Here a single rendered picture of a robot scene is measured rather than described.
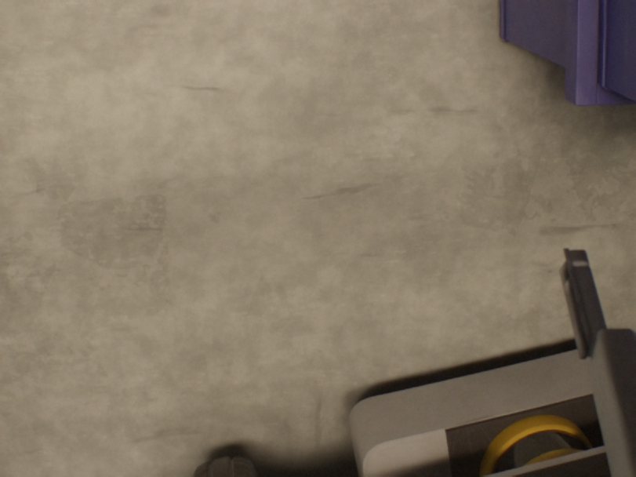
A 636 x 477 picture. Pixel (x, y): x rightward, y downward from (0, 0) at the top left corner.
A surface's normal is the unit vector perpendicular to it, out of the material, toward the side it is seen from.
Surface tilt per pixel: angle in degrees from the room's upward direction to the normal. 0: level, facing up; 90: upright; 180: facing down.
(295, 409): 0
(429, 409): 90
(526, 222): 0
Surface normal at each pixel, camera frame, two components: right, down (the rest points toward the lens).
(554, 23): -0.99, 0.06
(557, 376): -0.18, -0.93
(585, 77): 0.11, 0.31
